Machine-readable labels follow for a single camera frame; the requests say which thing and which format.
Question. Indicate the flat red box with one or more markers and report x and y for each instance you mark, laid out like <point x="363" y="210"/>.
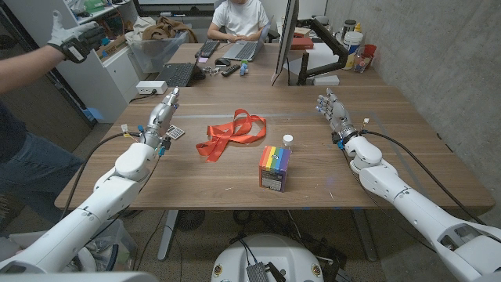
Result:
<point x="302" y="43"/>

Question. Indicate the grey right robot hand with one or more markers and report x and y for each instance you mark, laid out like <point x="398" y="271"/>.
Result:
<point x="336" y="115"/>

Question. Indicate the red satin ribbon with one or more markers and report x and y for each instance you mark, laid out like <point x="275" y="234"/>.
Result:
<point x="231" y="135"/>

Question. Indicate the cardboard box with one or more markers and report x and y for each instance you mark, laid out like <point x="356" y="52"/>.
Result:
<point x="111" y="47"/>

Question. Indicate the yellow bottle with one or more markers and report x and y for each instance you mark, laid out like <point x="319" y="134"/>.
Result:
<point x="357" y="27"/>

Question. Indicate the large white tub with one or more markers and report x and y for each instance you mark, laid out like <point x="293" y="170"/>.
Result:
<point x="353" y="45"/>

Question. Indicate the small clear white-capped bottle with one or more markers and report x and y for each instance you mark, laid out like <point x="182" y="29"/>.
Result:
<point x="287" y="139"/>

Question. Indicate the white table leg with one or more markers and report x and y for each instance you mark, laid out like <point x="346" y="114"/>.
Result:
<point x="167" y="235"/>

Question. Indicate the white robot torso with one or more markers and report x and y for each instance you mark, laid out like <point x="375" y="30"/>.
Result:
<point x="270" y="250"/>

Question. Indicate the small white box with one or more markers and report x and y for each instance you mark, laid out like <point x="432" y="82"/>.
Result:
<point x="326" y="80"/>

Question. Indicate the black keyboard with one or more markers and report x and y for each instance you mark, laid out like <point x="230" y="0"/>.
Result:
<point x="208" y="48"/>

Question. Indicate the black computer mouse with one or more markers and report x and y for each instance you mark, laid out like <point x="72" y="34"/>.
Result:
<point x="222" y="61"/>

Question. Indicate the small grey calculator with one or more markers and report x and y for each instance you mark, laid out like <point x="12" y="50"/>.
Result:
<point x="177" y="132"/>

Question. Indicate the pink sticky note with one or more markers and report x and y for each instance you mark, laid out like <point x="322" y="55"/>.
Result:
<point x="202" y="60"/>

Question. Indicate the small blue toy figure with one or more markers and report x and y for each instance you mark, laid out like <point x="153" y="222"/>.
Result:
<point x="244" y="68"/>

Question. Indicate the clear floor bin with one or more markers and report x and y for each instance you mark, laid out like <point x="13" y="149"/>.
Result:
<point x="125" y="246"/>

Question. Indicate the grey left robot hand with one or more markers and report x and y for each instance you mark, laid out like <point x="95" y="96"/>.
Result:
<point x="160" y="119"/>

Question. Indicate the grey table leg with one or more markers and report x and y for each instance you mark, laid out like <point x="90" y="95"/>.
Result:
<point x="366" y="235"/>

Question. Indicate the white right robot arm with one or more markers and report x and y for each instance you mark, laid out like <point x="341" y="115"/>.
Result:
<point x="411" y="203"/>

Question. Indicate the black remote control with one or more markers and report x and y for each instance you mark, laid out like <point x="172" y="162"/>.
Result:
<point x="231" y="70"/>

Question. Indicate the clear plastic storage bin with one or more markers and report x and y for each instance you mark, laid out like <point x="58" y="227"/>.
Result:
<point x="156" y="53"/>

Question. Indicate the person's bare forearm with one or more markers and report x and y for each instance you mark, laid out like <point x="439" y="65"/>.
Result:
<point x="27" y="68"/>

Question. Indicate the black round floor fan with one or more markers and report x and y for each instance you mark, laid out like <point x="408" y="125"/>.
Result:
<point x="190" y="219"/>

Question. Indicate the standing person in jeans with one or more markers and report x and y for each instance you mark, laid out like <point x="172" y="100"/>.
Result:
<point x="35" y="172"/>

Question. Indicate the flat computer monitor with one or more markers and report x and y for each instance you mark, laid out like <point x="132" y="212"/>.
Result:
<point x="287" y="35"/>

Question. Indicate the brown jacket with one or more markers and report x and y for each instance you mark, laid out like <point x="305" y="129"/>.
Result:
<point x="166" y="28"/>

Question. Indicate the dark jar with black lid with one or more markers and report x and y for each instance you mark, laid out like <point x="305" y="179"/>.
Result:
<point x="348" y="27"/>

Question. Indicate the silver laptop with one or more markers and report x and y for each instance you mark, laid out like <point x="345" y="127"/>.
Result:
<point x="246" y="49"/>

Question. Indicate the seated person in white t-shirt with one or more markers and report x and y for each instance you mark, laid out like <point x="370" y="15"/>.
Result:
<point x="240" y="17"/>

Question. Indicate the person's gloved hand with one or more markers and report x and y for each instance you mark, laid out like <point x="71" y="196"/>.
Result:
<point x="74" y="39"/>

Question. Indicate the rainbow striped tissue box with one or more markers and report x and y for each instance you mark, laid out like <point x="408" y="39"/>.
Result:
<point x="274" y="170"/>

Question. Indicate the white power strip box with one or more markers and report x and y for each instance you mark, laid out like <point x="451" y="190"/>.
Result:
<point x="150" y="87"/>

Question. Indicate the black laptop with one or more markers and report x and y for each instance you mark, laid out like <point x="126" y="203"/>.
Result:
<point x="178" y="74"/>

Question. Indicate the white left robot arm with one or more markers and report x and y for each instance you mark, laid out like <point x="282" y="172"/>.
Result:
<point x="78" y="227"/>

